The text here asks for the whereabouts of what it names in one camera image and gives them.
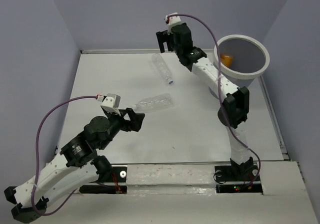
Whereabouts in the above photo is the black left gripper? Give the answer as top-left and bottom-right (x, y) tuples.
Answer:
(99, 107), (146, 149)

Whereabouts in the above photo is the clear bottle white-blue cap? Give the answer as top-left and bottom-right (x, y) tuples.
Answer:
(151, 54), (174, 85)
(132, 93), (174, 113)

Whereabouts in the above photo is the orange blue label bottle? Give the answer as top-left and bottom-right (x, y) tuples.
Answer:
(220, 54), (234, 68)

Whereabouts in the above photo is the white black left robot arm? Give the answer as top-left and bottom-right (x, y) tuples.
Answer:
(4, 108), (145, 223)

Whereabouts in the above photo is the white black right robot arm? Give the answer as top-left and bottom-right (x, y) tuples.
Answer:
(156, 23), (260, 185)

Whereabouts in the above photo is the white round bin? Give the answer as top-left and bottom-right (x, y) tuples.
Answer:
(213, 35), (270, 88)

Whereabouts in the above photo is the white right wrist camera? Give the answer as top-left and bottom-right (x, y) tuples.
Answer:
(164, 12), (182, 35)

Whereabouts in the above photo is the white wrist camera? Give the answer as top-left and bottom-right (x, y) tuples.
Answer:
(96, 93), (121, 115)
(164, 12), (182, 35)

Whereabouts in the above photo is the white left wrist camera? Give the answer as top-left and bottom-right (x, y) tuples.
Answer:
(96, 93), (121, 115)

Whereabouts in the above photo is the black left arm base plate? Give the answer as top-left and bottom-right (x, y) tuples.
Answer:
(79, 165), (128, 194)

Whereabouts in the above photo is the aluminium table edge rail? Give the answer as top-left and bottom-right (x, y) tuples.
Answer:
(80, 49), (160, 54)

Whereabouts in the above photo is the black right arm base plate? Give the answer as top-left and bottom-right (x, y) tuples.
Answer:
(213, 165), (263, 194)

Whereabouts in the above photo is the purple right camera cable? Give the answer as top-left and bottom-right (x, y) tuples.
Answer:
(167, 14), (262, 184)

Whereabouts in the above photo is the right aluminium table rail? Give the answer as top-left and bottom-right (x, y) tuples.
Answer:
(258, 76), (291, 161)

